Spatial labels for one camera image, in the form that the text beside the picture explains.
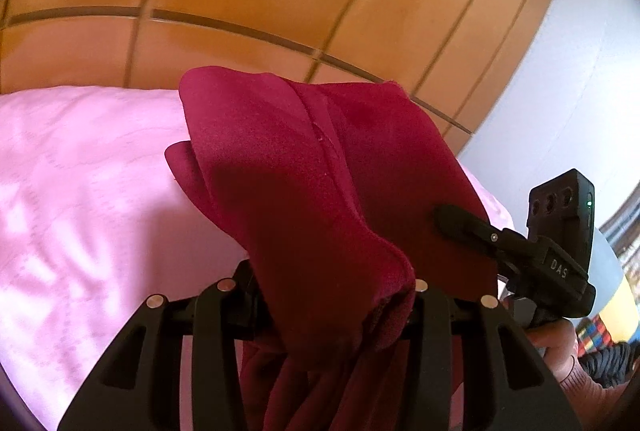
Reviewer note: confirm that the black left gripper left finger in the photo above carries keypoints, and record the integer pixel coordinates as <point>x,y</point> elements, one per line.
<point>135,385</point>

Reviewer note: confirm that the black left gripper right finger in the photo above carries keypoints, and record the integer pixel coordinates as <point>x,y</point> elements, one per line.
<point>506,384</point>

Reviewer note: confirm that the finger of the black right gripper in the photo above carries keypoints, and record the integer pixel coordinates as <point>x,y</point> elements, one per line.
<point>463,227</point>

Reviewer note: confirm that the dark red garment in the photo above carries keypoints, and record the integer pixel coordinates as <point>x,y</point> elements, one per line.
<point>330,189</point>

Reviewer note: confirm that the person's right hand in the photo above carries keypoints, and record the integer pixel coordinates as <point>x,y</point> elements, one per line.
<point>559,342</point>

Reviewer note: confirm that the colourful patterned fabric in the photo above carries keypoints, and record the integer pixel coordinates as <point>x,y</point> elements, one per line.
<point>606,362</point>

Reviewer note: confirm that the pink patterned bed sheet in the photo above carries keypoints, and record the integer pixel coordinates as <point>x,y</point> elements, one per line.
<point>92,220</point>

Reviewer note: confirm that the black camera box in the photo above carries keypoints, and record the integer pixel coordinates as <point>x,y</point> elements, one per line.
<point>562,209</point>

